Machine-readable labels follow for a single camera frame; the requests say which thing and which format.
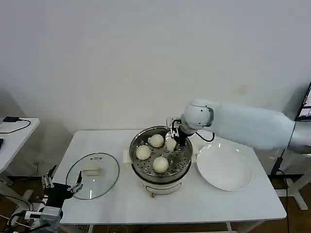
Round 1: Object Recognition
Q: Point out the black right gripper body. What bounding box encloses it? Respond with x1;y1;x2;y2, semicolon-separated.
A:
177;125;195;143

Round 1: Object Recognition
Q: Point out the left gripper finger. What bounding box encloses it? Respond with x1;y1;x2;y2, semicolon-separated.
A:
67;170;84;193
41;165;58;189

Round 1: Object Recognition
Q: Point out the white electric pot base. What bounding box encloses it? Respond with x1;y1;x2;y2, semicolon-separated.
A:
131;162;192;199

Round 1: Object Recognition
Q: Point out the open black laptop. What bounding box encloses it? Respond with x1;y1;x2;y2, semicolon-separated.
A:
294;82;311;122

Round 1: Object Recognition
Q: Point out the white round plate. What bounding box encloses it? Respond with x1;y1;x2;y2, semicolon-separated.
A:
196;143;254;192

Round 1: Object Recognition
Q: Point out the round glass lid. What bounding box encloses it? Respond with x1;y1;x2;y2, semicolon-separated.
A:
65;152;121;200

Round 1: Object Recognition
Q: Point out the white steamed bun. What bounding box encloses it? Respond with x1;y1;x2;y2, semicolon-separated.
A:
148;133;165;148
165;138;177;152
152;156;170;174
135;145;152;161

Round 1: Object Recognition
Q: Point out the thin black cable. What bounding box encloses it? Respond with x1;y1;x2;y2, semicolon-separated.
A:
0;118;32;134

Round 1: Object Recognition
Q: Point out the black cable with inline box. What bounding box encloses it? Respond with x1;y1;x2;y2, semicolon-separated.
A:
270;148;292;178

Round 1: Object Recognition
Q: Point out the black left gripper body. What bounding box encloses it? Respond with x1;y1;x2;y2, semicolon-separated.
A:
45;182;74;207

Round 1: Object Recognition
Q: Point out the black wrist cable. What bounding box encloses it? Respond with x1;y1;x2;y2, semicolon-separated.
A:
195;130;216;142

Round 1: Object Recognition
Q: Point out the steel steamer basket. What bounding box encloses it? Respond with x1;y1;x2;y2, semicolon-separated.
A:
128;125;193;178

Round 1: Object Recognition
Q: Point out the white side desk with label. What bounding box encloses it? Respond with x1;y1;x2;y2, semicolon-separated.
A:
267;148;311;211

